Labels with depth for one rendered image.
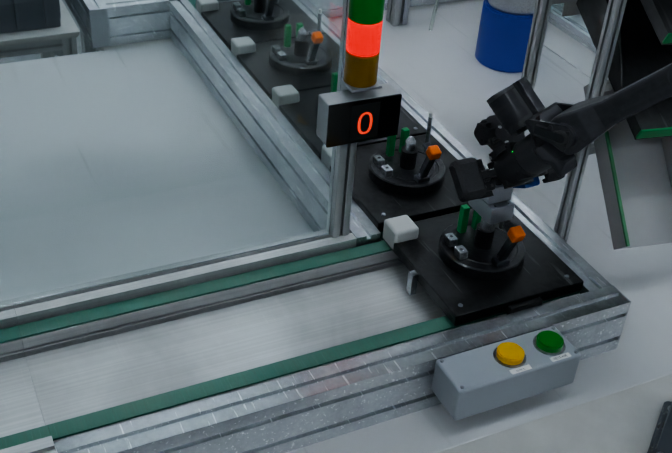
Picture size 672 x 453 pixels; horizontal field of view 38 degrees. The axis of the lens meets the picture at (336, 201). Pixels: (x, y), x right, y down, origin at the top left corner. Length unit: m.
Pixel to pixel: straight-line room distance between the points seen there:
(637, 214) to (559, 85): 0.81
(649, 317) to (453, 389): 0.48
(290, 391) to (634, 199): 0.69
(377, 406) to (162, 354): 0.32
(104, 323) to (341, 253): 0.40
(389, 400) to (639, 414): 0.39
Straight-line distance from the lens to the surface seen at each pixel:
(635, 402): 1.58
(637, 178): 1.70
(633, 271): 1.85
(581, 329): 1.57
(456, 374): 1.40
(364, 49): 1.40
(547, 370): 1.46
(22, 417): 1.40
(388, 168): 1.73
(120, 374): 1.44
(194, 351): 1.46
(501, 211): 1.52
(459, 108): 2.26
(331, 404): 1.37
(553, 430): 1.50
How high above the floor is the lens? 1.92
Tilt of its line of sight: 34 degrees down
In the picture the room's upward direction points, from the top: 5 degrees clockwise
